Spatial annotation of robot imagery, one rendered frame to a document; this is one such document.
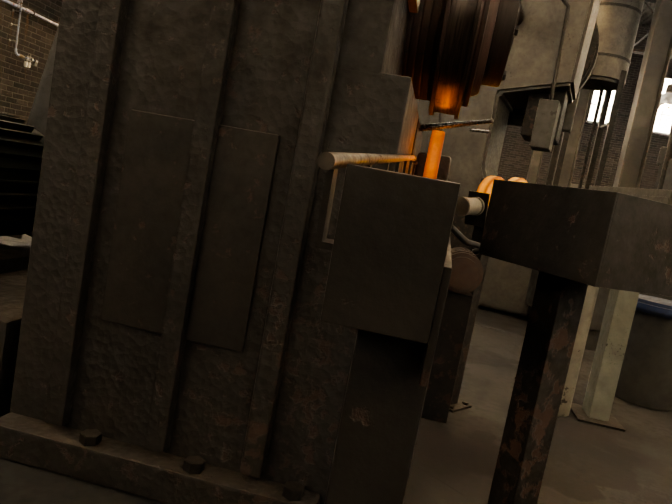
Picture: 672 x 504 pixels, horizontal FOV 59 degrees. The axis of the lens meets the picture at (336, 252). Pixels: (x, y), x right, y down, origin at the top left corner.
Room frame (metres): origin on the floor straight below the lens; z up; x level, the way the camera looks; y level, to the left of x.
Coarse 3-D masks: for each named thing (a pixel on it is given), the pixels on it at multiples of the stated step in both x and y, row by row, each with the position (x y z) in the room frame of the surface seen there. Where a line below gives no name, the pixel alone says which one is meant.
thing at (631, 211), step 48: (528, 192) 1.00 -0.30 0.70; (576, 192) 0.91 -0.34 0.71; (528, 240) 0.98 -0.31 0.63; (576, 240) 0.89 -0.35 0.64; (624, 240) 0.87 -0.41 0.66; (576, 288) 1.01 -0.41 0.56; (624, 288) 0.88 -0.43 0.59; (528, 336) 1.04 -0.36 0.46; (528, 384) 1.02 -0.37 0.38; (528, 432) 1.00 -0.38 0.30; (528, 480) 1.00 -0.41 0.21
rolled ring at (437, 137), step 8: (432, 136) 1.50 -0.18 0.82; (440, 136) 1.50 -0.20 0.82; (432, 144) 1.48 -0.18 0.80; (440, 144) 1.48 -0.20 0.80; (432, 152) 1.47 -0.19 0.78; (440, 152) 1.47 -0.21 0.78; (432, 160) 1.47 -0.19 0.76; (424, 168) 1.47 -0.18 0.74; (432, 168) 1.47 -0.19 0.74; (424, 176) 1.48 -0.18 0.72; (432, 176) 1.47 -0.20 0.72
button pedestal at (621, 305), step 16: (608, 304) 2.15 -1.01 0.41; (624, 304) 2.07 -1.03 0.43; (608, 320) 2.11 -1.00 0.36; (624, 320) 2.07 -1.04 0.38; (608, 336) 2.08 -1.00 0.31; (624, 336) 2.07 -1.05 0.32; (608, 352) 2.08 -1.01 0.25; (624, 352) 2.07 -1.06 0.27; (592, 368) 2.16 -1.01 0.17; (608, 368) 2.07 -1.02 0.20; (592, 384) 2.12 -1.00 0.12; (608, 384) 2.07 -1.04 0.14; (592, 400) 2.08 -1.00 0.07; (608, 400) 2.07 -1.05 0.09; (576, 416) 2.07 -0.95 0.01; (592, 416) 2.08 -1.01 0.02; (608, 416) 2.07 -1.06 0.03
